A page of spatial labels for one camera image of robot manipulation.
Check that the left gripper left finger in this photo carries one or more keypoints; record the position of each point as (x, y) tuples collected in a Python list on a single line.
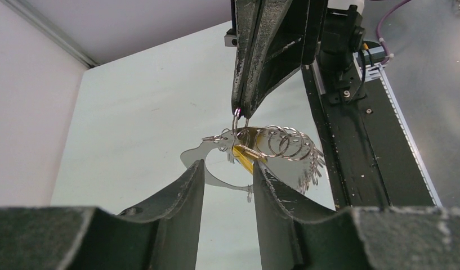
[(160, 232)]

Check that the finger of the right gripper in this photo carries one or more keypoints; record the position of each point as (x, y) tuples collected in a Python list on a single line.
[(247, 15), (288, 36)]

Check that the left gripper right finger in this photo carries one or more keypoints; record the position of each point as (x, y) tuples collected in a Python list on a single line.
[(295, 232)]

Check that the metal keyring band with rings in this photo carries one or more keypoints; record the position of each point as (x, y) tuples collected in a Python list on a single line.
[(290, 154)]

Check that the white slotted cable duct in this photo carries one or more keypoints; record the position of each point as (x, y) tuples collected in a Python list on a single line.
[(378, 72)]

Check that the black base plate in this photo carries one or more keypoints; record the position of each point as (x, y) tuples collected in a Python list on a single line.
[(368, 159)]

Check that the right aluminium corner post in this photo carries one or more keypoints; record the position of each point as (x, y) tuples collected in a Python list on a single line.
[(39, 21)]

